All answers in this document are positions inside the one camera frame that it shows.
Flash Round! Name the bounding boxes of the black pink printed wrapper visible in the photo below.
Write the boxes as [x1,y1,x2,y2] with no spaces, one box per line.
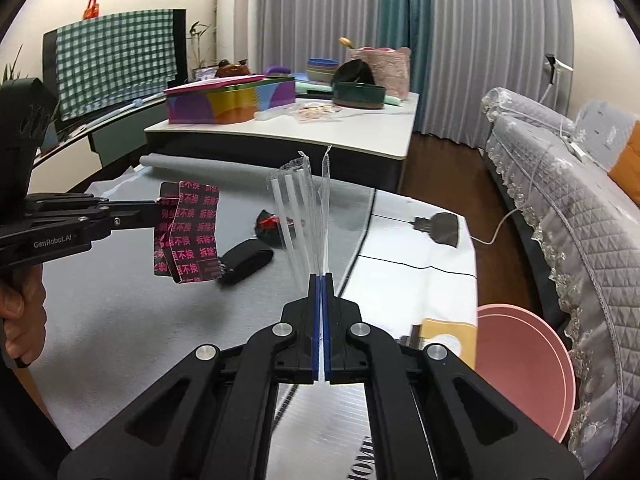
[152,180,222,285]

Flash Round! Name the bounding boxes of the green potted plant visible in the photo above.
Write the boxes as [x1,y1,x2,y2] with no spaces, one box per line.
[0,45,26,84]

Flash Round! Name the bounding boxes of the person's left hand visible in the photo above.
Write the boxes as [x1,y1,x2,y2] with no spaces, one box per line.
[0,279,47,367]

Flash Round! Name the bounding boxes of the pale blue rod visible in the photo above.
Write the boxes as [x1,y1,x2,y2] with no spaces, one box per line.
[87,100,149,126]

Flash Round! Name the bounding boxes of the white floor cable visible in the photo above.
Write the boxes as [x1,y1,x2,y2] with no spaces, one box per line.
[472,205,521,246]

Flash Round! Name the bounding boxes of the brown teapot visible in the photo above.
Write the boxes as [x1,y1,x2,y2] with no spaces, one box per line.
[215,59,251,79]

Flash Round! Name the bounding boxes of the black red small item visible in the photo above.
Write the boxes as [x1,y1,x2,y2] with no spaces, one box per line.
[255,208,281,239]

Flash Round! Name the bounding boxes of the yellow paper envelope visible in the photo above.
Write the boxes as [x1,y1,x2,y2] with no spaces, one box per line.
[410,317,479,369]

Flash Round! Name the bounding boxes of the white standing air conditioner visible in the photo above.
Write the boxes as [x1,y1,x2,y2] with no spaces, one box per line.
[230,0,259,74]

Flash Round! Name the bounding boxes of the television cabinet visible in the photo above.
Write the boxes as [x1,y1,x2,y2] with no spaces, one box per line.
[30,105,167,182]

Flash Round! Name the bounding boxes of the black television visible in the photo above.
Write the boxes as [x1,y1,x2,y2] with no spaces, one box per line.
[42,8,190,124]

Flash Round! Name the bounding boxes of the mint green folded mat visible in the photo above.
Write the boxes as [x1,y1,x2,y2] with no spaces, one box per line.
[295,80,403,107]

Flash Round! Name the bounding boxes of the grey curtain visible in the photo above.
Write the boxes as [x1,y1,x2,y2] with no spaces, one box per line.
[247,0,388,79]
[420,0,574,149]

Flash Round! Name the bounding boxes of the colourful tin box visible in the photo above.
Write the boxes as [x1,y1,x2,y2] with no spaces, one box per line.
[164,75,297,126]

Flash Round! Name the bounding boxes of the green checked cloth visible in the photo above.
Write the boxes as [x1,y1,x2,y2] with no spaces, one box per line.
[55,8,180,121]

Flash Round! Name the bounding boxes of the black strap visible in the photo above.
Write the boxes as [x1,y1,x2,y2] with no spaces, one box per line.
[216,239,275,286]

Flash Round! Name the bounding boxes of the clear snack packets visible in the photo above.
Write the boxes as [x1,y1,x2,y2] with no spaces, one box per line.
[290,101,341,124]

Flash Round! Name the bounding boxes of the grey quilted sofa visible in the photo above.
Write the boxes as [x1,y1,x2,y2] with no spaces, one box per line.
[480,87,640,471]

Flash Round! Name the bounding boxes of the white printed table cover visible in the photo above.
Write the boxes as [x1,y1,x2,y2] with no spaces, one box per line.
[270,187,481,480]

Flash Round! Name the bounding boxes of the white coffee table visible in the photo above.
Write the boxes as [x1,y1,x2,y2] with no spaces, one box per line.
[144,92,420,195]

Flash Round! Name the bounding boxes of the stacked plastic bowls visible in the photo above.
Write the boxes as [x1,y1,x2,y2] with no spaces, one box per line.
[306,57,341,84]

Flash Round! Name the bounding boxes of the white floor lamp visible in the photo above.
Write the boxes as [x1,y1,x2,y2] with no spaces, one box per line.
[544,54,574,106]

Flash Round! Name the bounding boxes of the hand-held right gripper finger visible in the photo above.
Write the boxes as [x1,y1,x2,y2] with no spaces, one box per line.
[56,273,324,480]
[323,273,585,480]

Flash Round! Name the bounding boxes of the teal curtain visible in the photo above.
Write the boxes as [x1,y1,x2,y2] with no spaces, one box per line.
[377,0,449,134]

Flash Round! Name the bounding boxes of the bamboo plant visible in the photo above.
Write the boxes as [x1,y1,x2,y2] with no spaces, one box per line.
[187,20,214,69]

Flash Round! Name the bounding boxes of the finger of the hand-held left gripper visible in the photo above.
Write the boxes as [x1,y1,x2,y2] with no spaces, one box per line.
[84,199,164,239]

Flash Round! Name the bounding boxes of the pink lace basket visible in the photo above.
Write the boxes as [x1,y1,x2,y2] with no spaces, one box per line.
[348,46,412,100]

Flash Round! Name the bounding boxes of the clear plastic wrapper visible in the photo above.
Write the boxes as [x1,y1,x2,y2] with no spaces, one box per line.
[265,145,334,279]

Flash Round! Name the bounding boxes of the black round lid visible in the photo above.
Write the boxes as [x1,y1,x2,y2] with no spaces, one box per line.
[332,58,376,86]

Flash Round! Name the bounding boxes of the orange cushion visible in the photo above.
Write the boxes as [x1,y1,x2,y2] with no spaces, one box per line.
[607,122,640,206]

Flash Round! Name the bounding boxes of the pink plastic bucket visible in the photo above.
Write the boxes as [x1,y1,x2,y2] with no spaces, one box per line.
[472,304,576,445]

